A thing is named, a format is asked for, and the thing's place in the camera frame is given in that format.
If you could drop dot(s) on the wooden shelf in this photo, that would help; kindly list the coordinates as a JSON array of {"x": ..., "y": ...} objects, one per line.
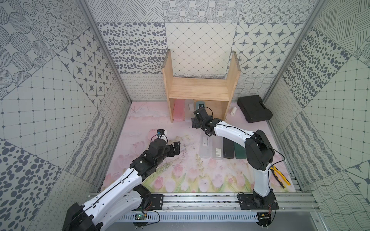
[{"x": 216, "y": 93}]

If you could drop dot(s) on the yellow black pliers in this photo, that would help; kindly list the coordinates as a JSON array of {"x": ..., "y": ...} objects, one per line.
[{"x": 278, "y": 178}]

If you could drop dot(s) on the clear labelled pencil case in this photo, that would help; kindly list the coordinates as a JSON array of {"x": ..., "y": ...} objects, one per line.
[{"x": 217, "y": 147}]

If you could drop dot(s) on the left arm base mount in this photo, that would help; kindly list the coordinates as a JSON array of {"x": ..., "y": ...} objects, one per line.
[{"x": 152, "y": 202}]

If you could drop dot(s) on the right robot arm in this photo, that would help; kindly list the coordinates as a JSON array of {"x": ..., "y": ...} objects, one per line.
[{"x": 258, "y": 149}]

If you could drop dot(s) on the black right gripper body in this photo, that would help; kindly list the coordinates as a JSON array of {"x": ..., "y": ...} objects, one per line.
[{"x": 197, "y": 124}]

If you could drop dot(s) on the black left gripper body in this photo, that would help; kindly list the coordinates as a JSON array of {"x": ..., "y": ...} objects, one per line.
[{"x": 171, "y": 149}]

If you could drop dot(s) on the aluminium rail frame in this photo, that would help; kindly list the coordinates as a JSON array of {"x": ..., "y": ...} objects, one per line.
[{"x": 214, "y": 207}]

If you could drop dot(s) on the white pipe fitting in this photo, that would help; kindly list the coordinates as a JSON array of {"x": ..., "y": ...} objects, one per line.
[{"x": 233, "y": 111}]

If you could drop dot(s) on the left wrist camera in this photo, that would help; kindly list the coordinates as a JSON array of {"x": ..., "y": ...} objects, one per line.
[{"x": 161, "y": 133}]

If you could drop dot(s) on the teal pencil case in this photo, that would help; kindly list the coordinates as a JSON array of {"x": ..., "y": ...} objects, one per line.
[{"x": 199, "y": 104}]

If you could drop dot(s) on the pink pencil case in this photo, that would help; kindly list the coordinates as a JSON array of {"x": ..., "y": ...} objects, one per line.
[{"x": 179, "y": 110}]

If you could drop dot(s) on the black tool case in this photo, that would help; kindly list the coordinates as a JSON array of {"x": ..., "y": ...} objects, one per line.
[{"x": 254, "y": 109}]

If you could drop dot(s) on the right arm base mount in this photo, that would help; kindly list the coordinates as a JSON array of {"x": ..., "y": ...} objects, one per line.
[{"x": 256, "y": 202}]

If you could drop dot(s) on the clear rounded pencil case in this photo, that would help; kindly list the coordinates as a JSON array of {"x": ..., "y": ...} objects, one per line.
[{"x": 205, "y": 147}]

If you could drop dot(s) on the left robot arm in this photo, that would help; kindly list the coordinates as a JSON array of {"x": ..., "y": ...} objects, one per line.
[{"x": 125, "y": 195}]

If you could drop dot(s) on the dark green pencil case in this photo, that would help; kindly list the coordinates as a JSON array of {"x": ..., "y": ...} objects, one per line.
[{"x": 240, "y": 152}]

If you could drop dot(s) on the small clear pencil case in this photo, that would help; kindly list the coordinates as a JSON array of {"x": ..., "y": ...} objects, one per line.
[{"x": 189, "y": 110}]

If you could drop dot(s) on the black pencil case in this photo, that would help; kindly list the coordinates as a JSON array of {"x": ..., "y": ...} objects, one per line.
[{"x": 228, "y": 149}]

